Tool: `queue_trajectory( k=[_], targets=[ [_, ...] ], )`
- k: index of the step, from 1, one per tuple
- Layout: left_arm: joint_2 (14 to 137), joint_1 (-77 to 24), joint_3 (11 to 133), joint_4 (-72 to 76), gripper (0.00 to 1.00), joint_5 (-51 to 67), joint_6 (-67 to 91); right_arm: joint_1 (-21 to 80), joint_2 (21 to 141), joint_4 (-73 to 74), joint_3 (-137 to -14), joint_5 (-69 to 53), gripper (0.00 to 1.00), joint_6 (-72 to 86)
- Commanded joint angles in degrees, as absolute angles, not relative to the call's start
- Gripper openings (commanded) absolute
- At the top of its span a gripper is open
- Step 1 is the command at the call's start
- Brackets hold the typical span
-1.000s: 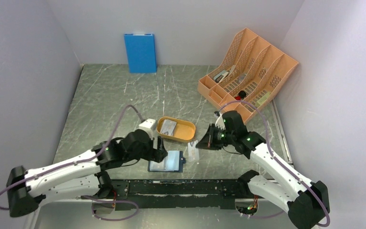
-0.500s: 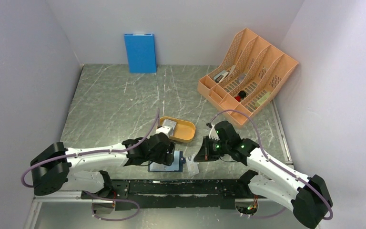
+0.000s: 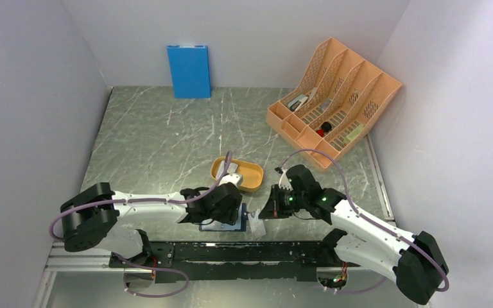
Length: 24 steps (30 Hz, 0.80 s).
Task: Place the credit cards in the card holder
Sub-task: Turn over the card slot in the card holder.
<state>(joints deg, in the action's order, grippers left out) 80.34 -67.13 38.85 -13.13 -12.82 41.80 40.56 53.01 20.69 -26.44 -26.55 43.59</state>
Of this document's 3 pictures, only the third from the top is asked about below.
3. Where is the grey stapler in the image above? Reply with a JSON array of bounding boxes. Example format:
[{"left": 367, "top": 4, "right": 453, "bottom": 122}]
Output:
[{"left": 287, "top": 94, "right": 309, "bottom": 112}]

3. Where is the blue folder box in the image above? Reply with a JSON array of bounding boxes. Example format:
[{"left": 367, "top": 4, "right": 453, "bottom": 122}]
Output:
[{"left": 166, "top": 45, "right": 211, "bottom": 99}]

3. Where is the navy blue card holder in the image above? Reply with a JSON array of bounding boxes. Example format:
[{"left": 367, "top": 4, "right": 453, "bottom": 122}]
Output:
[{"left": 199, "top": 203, "right": 248, "bottom": 232}]

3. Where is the orange oval tray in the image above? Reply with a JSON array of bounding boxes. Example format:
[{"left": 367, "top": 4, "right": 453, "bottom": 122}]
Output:
[{"left": 210, "top": 157, "right": 264, "bottom": 192}]

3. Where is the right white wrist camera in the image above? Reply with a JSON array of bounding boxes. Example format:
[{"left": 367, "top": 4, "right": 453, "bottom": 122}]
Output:
[{"left": 275, "top": 167, "right": 293, "bottom": 191}]

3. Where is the red black stamp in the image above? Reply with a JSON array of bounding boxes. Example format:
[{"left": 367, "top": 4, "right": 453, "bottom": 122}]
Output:
[{"left": 316, "top": 121, "right": 333, "bottom": 137}]

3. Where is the orange desk file organizer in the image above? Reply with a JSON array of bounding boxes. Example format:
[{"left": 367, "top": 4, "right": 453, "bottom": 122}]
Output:
[{"left": 266, "top": 38, "right": 402, "bottom": 171}]

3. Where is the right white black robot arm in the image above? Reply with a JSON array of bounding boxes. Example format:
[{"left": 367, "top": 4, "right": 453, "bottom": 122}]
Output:
[{"left": 258, "top": 164, "right": 449, "bottom": 305}]

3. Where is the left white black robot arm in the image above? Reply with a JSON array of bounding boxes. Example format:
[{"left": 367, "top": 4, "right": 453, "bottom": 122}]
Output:
[{"left": 49, "top": 182, "right": 242, "bottom": 267}]

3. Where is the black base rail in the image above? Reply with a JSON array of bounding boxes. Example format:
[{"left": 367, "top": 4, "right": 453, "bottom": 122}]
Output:
[{"left": 108, "top": 240, "right": 362, "bottom": 285}]

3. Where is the grey item in organizer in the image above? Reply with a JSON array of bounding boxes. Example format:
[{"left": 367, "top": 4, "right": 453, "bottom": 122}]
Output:
[{"left": 318, "top": 99, "right": 332, "bottom": 112}]

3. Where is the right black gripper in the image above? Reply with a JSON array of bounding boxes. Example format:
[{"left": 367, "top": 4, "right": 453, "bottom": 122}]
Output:
[{"left": 259, "top": 184, "right": 307, "bottom": 219}]

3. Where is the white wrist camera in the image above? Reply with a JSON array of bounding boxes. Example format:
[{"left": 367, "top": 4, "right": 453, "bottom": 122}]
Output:
[
  {"left": 275, "top": 167, "right": 293, "bottom": 191},
  {"left": 218, "top": 173, "right": 243, "bottom": 189}
]

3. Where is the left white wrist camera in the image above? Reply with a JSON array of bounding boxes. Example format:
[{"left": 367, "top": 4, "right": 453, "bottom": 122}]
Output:
[{"left": 218, "top": 173, "right": 243, "bottom": 189}]

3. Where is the green sticky note pad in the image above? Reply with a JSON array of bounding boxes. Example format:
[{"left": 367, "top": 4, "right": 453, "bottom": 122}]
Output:
[{"left": 343, "top": 123, "right": 365, "bottom": 144}]

